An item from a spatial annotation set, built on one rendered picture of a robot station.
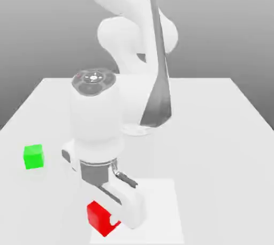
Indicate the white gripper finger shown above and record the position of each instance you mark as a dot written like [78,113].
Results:
[113,219]

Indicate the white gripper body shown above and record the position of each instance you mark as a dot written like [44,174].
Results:
[130,204]

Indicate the small red cube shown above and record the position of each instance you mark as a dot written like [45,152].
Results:
[98,219]

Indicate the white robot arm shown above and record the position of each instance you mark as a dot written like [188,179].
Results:
[96,116]

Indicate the small green cube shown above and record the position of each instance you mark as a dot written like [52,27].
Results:
[33,157]

